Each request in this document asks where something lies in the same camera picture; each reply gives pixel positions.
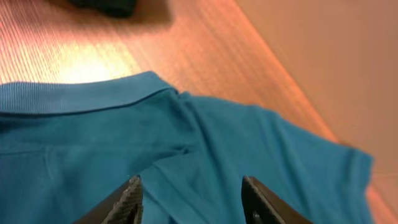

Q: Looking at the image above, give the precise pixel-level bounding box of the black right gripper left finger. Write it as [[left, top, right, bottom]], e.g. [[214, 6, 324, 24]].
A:
[[75, 175, 143, 224]]

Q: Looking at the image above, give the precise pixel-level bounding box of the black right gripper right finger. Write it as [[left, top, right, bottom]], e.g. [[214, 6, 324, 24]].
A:
[[241, 176, 312, 224]]

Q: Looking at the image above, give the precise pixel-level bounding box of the blue polo shirt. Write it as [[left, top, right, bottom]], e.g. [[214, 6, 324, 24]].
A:
[[1, 72, 373, 223]]

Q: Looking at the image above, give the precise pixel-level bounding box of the dark folded garment below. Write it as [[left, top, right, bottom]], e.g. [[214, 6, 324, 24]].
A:
[[68, 0, 137, 17]]

